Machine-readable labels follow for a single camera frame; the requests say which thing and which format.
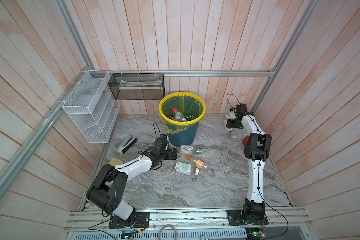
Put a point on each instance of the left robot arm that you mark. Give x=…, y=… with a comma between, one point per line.
x=107, y=189

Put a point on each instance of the green plastic bottle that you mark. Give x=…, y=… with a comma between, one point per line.
x=189, y=117

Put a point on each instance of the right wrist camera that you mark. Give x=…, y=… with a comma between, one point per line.
x=232, y=114

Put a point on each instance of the yellow keypad calculator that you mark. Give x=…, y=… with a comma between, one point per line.
x=116, y=162

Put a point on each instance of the yellow-green plastic bin liner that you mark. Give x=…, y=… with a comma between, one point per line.
x=180, y=111

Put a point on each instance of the white label square bottle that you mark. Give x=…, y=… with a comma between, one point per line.
x=183, y=168

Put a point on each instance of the black wire mesh basket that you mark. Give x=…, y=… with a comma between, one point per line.
x=137, y=86

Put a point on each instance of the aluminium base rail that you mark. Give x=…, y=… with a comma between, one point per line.
x=281, y=223

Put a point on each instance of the green cap clear bottle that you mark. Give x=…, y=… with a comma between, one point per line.
x=233, y=133

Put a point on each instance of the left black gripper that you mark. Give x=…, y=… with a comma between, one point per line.
x=174, y=153

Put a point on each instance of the white wire mesh shelf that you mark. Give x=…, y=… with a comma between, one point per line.
x=92, y=107

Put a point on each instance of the red tape dispenser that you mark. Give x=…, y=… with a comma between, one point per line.
x=245, y=141

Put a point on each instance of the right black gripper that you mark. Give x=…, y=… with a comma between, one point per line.
x=229, y=124

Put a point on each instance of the horizontal aluminium wall rail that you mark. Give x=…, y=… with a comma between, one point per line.
x=219, y=73

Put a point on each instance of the orange label clear bottle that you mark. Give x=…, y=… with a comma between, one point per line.
x=198, y=165

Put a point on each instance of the red label clear bottle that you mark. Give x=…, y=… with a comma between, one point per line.
x=178, y=116

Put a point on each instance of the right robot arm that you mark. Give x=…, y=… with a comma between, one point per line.
x=256, y=150

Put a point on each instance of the teal bin with yellow rim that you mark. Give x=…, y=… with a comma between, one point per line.
x=183, y=138

